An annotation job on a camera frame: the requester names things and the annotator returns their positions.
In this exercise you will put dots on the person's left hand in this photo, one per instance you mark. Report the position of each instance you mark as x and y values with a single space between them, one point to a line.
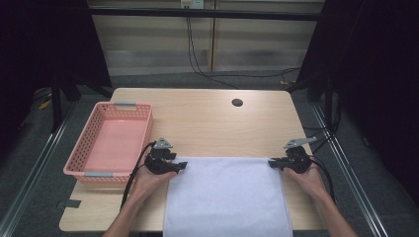
150 184

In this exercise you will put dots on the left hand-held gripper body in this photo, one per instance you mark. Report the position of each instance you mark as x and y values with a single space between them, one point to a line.
157 163

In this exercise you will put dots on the metal floor rail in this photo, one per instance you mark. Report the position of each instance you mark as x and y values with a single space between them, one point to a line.
29 177
352 177

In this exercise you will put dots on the black tape piece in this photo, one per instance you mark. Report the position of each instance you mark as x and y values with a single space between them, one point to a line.
69 204

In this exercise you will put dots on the black curtain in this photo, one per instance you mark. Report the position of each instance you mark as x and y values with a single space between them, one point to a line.
375 82
42 42

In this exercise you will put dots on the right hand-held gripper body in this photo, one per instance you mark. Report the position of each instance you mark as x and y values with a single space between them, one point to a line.
297 161

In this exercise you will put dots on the white cat-print cloth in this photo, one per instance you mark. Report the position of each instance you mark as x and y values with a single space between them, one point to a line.
227 197

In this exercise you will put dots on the dark round table grommet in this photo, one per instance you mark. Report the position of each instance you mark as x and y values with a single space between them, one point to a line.
237 102

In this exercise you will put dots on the person's right hand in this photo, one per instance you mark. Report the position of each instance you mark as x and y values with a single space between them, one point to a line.
308 182

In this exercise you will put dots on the white wall socket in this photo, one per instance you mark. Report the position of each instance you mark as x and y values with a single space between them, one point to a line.
192 3

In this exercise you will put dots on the yellow floor object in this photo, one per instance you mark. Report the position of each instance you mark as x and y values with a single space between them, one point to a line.
45 104

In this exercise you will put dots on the pink perforated plastic basket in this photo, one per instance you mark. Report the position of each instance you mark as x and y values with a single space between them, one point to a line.
112 144

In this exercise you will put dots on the black metal stand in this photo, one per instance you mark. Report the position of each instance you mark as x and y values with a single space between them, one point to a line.
56 105
328 102

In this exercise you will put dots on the black horizontal bar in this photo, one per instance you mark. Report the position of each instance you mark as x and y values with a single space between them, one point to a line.
204 14

